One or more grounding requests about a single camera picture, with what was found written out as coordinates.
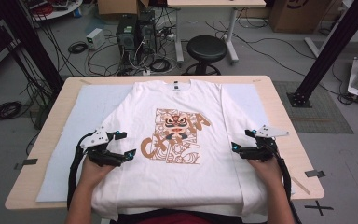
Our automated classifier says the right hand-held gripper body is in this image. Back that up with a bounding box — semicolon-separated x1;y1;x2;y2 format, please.
241;124;290;163

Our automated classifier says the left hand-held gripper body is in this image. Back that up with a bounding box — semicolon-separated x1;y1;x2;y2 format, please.
79;125;125;168

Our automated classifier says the white printed t-shirt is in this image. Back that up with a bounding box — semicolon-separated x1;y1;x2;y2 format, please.
91;78;269;222

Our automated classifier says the person's right hand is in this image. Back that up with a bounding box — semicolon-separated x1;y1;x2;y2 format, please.
247;156;283;189

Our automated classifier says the person's left hand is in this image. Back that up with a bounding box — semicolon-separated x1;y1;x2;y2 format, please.
80;156;117;189

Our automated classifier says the light blue foam mat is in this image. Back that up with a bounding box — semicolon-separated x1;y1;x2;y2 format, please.
36;83;296;203

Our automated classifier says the black tape strip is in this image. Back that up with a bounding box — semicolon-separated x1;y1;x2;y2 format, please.
13;158;39;171
304;169;326;179

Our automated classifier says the grey floor mat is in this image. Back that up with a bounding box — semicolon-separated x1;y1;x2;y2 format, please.
273;81;354;134

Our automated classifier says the person's black and red clothing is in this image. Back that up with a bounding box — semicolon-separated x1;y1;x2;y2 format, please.
110;208;245;224

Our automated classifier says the black round stool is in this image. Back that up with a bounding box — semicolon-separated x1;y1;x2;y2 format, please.
182;35;228;77

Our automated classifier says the white power supply box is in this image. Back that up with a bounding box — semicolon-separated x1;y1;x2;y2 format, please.
85;27;106;50

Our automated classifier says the large cardboard box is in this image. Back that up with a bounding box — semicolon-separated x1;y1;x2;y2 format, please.
268;0;332;35

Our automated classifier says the open cardboard box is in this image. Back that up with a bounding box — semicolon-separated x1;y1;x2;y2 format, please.
97;0;150;17

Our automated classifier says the round white table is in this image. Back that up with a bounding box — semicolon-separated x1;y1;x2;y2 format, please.
21;0;84;22

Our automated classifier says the white desk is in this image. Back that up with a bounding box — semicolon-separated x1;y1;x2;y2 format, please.
166;0;267;64

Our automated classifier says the right hand-held gripper black cable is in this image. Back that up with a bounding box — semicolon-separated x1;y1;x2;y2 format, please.
273;146;303;224

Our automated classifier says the hand-held gripper black cable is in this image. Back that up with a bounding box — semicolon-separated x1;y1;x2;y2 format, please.
273;146;303;224
66;132;96;210

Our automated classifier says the left hand-held gripper black cable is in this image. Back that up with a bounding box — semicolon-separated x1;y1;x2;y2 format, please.
66;132;96;210

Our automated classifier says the small coiled black cable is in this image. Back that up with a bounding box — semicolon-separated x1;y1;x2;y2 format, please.
67;41;89;55

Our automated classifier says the large coiled black cable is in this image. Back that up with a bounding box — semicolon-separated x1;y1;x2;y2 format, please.
0;101;23;122

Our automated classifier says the black aluminium post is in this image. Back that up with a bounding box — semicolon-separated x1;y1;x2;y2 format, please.
287;0;358;108
0;0;64;94

